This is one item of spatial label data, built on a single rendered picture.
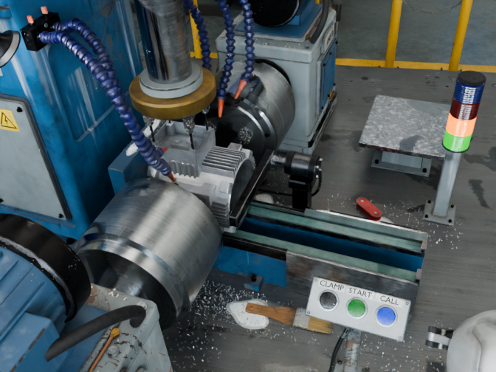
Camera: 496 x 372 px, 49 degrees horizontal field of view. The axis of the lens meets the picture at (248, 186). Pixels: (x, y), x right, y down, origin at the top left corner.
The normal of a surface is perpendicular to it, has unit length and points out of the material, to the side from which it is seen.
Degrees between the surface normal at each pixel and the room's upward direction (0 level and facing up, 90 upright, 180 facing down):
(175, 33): 90
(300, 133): 90
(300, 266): 90
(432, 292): 0
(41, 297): 68
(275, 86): 43
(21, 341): 0
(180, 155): 90
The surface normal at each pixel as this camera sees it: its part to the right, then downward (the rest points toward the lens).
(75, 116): 0.93, 0.19
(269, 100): 0.64, -0.37
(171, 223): 0.44, -0.54
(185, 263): 0.80, -0.18
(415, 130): -0.06, -0.75
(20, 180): -0.36, 0.62
